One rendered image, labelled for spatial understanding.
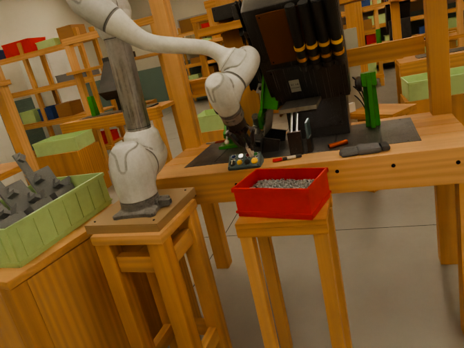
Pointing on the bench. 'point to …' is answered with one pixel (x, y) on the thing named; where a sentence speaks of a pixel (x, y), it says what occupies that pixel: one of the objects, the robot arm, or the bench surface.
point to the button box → (244, 163)
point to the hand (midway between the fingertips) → (249, 150)
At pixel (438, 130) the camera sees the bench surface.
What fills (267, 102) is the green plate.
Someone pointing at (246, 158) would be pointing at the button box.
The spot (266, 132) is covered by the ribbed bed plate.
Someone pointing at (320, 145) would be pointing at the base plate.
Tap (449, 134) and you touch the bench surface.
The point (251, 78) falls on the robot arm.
